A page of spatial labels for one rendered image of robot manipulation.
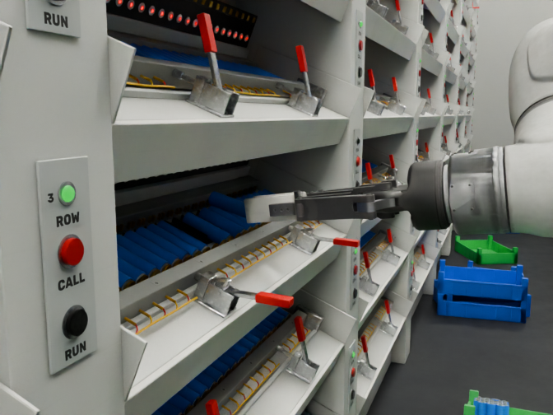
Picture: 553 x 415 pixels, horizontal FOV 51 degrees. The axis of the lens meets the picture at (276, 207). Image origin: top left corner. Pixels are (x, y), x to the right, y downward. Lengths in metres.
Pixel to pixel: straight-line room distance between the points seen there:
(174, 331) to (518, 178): 0.35
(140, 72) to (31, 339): 0.27
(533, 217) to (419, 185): 0.11
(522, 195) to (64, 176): 0.42
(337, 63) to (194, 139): 0.50
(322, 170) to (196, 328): 0.49
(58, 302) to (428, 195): 0.39
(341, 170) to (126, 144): 0.59
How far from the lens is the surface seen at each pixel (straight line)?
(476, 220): 0.61
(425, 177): 0.61
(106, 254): 0.39
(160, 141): 0.44
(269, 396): 0.81
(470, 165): 0.61
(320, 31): 0.96
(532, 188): 0.59
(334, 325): 1.01
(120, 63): 0.38
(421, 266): 2.23
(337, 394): 1.06
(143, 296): 0.51
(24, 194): 0.33
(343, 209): 0.61
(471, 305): 2.19
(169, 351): 0.49
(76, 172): 0.36
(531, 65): 0.70
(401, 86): 1.64
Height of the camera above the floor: 0.72
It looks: 9 degrees down
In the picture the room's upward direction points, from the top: straight up
